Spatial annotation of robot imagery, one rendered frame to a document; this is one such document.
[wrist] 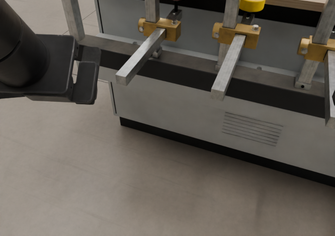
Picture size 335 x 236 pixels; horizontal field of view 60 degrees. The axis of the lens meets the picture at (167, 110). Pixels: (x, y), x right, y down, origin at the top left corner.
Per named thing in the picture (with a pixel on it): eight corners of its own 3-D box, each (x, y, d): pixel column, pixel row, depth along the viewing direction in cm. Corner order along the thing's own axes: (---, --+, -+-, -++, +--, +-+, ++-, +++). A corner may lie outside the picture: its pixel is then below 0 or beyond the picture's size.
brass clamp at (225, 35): (254, 51, 85) (258, 35, 82) (210, 42, 89) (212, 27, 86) (257, 41, 90) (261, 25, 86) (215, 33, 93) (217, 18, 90)
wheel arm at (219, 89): (223, 105, 67) (225, 90, 65) (208, 101, 68) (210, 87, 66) (252, 24, 97) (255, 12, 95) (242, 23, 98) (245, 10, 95)
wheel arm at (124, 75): (127, 89, 76) (125, 75, 73) (115, 86, 77) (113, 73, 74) (182, 20, 106) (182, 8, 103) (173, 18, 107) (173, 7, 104)
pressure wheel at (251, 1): (230, 24, 99) (236, -10, 92) (252, 22, 101) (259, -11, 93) (239, 36, 94) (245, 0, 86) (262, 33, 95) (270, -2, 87)
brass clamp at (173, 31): (175, 43, 94) (175, 28, 90) (137, 35, 97) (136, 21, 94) (181, 34, 98) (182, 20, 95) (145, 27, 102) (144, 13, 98)
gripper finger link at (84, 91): (64, 70, 40) (31, 35, 31) (114, 72, 40) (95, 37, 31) (56, 117, 39) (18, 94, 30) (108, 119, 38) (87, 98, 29)
